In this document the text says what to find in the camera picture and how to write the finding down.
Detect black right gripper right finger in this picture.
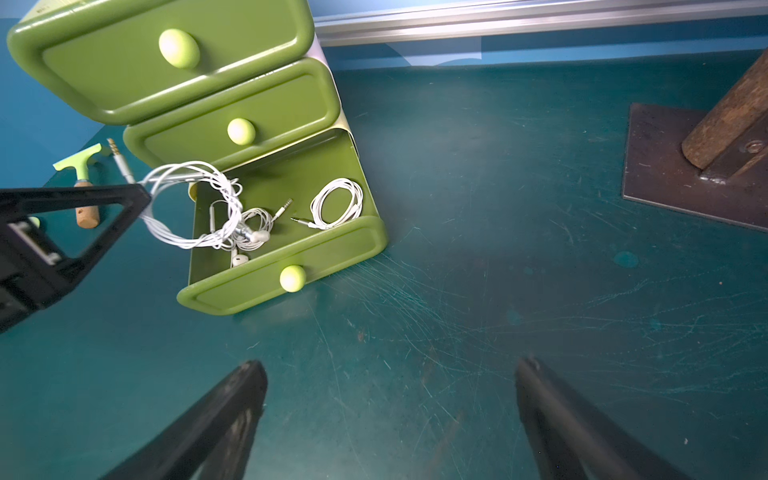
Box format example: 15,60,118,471
516,357,688,479

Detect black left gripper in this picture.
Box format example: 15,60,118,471
1,184,150,333

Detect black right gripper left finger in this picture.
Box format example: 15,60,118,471
104,360,268,479

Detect white wired earphones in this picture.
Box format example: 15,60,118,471
106,137,245,251
291,178,364,231
225,198,292,268

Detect yellow-green drawer cabinet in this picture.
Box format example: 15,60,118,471
7,1,387,315

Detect pink blossom artificial tree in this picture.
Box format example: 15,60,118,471
622,55,767,231

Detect green scraper with wooden handle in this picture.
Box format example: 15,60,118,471
53,143,103,229

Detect aluminium back frame rail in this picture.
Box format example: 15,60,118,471
315,0,767,46

